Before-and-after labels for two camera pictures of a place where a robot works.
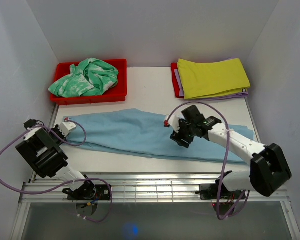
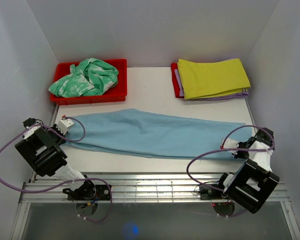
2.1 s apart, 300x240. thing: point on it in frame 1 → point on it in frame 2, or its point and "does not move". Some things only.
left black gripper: [57, 129] does not move
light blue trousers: [126, 129] does not move
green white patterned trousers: [90, 77] does not move
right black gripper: [177, 137] → [238, 155]
